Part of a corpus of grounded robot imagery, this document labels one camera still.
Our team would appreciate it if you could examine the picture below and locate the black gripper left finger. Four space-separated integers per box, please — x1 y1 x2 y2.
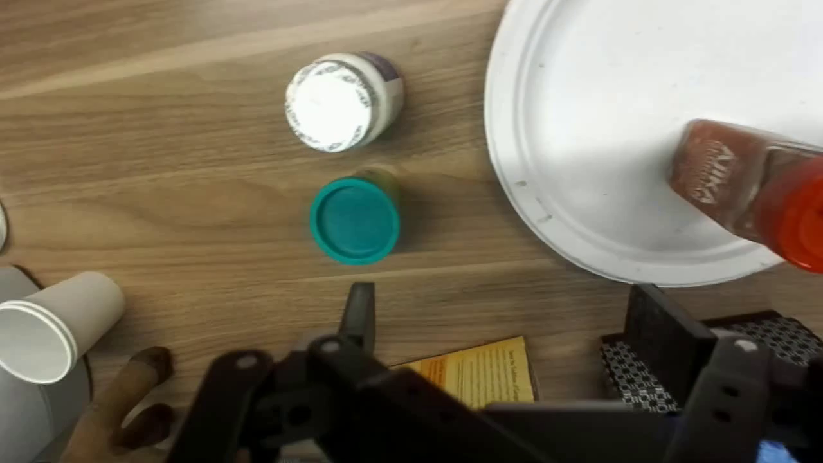
166 280 552 463

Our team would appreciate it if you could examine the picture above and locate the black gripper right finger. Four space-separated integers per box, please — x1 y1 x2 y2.
624 284 770 463

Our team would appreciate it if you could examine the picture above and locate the small container with teal lid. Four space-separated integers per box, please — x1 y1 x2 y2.
307 168 408 268

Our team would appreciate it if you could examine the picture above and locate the spice bottle with orange lid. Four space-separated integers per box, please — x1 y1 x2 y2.
666 119 823 275

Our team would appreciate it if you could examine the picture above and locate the white pill bottle purple label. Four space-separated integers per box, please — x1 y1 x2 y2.
283 48 408 157

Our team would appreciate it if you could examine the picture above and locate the white paper plate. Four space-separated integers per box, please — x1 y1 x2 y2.
485 0 823 290

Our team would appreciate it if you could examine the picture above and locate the blue folded cloth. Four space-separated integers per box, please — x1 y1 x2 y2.
757 435 800 463

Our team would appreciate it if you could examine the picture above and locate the open yellow cardboard box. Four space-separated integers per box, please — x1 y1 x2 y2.
408 334 538 408

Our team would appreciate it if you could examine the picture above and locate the brown moose plush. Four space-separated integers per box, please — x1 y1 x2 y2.
59 345 177 463

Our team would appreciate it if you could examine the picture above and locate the white paper cup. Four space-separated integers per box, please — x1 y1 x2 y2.
0 269 129 386

